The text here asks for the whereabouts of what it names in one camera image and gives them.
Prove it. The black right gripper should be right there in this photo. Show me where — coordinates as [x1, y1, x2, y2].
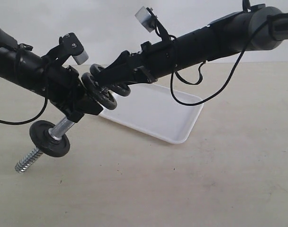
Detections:
[96, 35, 182, 85]

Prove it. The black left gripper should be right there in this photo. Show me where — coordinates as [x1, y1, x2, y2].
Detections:
[40, 63, 103, 123]

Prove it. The black weight plate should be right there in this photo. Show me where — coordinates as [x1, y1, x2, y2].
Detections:
[90, 63, 131, 97]
[81, 72, 117, 110]
[29, 120, 70, 157]

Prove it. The chrome threaded dumbbell bar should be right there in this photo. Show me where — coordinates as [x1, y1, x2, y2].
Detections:
[14, 85, 111, 174]

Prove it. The white plastic tray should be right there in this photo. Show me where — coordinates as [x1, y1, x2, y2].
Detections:
[100, 84, 203, 144]

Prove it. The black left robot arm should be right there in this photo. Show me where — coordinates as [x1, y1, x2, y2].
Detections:
[0, 28, 103, 123]

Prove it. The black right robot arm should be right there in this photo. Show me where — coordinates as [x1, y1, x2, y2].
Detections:
[96, 4, 288, 86]

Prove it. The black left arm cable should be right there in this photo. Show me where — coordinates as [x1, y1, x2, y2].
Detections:
[0, 44, 50, 124]

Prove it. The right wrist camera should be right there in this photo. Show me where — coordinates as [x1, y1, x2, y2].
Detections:
[135, 6, 172, 43]

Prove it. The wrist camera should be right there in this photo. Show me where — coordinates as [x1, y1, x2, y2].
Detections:
[42, 33, 89, 67]
[135, 6, 172, 43]

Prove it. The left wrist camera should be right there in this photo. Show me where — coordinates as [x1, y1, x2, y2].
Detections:
[42, 33, 89, 67]

